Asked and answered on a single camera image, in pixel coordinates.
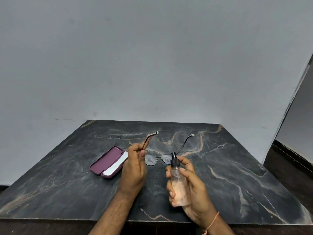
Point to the person's right hand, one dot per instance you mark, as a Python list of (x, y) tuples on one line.
[(198, 193)]

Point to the person's left hand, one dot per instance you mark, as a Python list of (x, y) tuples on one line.
[(133, 173)]

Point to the white cleaning cloth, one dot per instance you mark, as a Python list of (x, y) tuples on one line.
[(117, 165)]

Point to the clear spray bottle black cap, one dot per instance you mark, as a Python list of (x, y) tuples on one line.
[(179, 186)]

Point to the metal frame eyeglasses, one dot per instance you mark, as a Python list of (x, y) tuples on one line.
[(151, 160)]

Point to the maroon glasses case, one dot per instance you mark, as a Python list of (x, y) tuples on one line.
[(105, 161)]

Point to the person's left forearm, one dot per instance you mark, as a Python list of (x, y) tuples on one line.
[(115, 215)]

